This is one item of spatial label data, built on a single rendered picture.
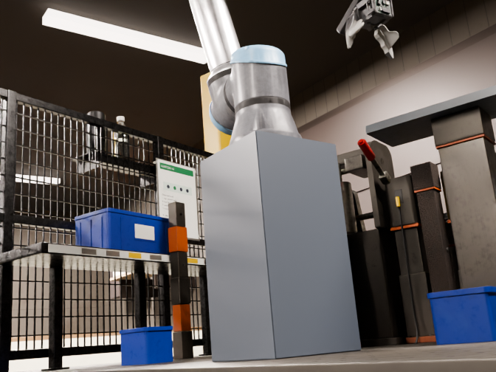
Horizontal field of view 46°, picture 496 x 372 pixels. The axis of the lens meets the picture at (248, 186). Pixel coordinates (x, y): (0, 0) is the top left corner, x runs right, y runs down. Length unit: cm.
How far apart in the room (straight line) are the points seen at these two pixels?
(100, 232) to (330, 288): 93
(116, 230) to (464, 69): 289
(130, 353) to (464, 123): 98
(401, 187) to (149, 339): 73
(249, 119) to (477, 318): 55
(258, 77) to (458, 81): 305
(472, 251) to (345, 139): 361
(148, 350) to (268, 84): 74
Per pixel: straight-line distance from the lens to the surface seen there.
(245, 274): 105
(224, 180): 112
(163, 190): 227
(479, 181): 122
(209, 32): 140
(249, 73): 120
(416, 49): 451
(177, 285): 188
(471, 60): 414
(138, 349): 155
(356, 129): 469
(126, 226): 185
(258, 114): 116
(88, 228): 187
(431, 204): 139
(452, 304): 109
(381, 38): 166
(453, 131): 125
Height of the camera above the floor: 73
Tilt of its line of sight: 15 degrees up
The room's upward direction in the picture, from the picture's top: 5 degrees counter-clockwise
